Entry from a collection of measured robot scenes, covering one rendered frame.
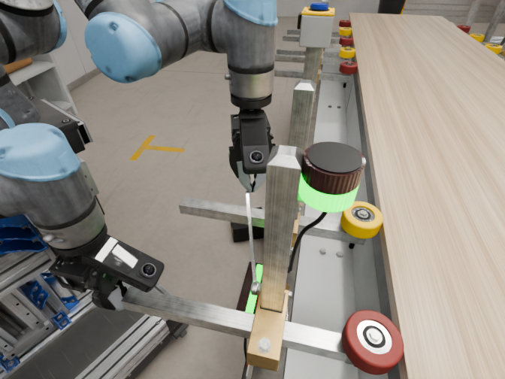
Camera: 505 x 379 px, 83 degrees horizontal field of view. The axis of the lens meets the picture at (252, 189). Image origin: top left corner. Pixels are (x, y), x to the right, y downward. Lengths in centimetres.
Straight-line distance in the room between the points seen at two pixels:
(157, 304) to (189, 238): 123
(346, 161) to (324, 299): 58
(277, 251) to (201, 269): 126
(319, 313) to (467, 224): 39
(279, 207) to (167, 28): 26
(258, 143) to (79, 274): 34
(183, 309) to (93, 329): 85
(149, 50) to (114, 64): 4
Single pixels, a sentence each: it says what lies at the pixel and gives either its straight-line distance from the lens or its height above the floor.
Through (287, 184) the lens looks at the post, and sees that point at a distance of 30.
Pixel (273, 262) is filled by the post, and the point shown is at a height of 100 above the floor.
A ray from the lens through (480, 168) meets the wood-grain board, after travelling 93.
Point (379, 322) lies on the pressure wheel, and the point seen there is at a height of 91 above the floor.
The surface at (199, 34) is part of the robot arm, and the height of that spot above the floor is 123.
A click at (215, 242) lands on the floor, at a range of 172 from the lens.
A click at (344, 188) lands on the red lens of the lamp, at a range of 28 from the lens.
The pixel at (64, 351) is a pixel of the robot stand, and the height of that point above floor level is 21.
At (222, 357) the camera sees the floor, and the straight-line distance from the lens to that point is 141.
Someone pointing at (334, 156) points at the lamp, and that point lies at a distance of 30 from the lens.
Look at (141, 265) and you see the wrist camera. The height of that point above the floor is 96.
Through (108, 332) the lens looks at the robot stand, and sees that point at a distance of 133.
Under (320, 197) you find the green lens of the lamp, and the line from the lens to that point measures 29.
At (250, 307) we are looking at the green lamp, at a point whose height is 70.
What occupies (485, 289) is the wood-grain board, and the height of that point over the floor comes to 90.
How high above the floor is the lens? 133
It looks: 41 degrees down
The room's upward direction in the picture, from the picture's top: straight up
